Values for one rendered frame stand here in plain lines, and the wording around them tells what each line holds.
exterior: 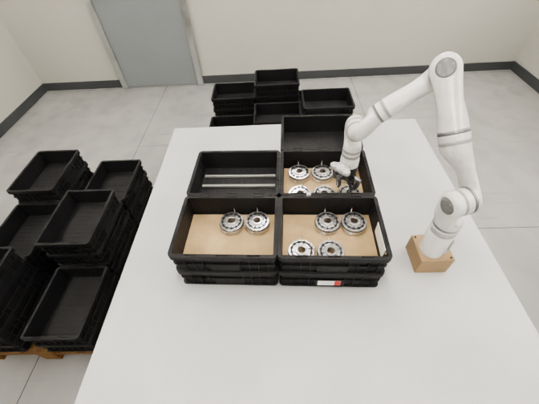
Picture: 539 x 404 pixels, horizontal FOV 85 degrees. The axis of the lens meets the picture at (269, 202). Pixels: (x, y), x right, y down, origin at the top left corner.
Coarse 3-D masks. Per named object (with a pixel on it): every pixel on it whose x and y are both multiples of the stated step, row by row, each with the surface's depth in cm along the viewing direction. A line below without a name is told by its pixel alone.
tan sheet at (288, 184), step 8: (288, 168) 148; (312, 168) 147; (288, 176) 144; (288, 184) 140; (296, 184) 140; (304, 184) 140; (312, 184) 140; (320, 184) 139; (328, 184) 139; (344, 184) 138; (360, 184) 138; (288, 192) 137; (312, 192) 136; (336, 192) 135
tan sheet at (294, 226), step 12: (288, 216) 127; (300, 216) 127; (312, 216) 127; (288, 228) 123; (300, 228) 123; (312, 228) 123; (288, 240) 119; (312, 240) 119; (324, 240) 118; (336, 240) 118; (348, 240) 118; (360, 240) 118; (372, 240) 117; (348, 252) 114; (360, 252) 114; (372, 252) 114
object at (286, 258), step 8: (280, 200) 120; (376, 200) 118; (280, 208) 118; (376, 208) 115; (280, 216) 115; (280, 224) 112; (280, 232) 110; (384, 232) 108; (280, 240) 109; (384, 240) 106; (280, 248) 105; (280, 256) 103; (288, 256) 103; (296, 256) 103; (304, 256) 103; (312, 256) 103; (320, 256) 103; (328, 256) 102; (336, 256) 102; (344, 256) 102; (352, 256) 102; (360, 256) 102; (368, 256) 102; (376, 256) 101; (392, 256) 101
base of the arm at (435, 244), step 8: (432, 224) 106; (432, 232) 107; (440, 232) 103; (456, 232) 102; (424, 240) 113; (432, 240) 108; (440, 240) 106; (448, 240) 105; (424, 248) 114; (432, 248) 111; (440, 248) 109; (448, 248) 113; (432, 256) 114; (440, 256) 114
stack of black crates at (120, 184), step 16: (112, 160) 214; (128, 160) 213; (96, 176) 206; (112, 176) 218; (128, 176) 217; (144, 176) 218; (128, 192) 194; (144, 192) 218; (128, 208) 196; (144, 208) 218
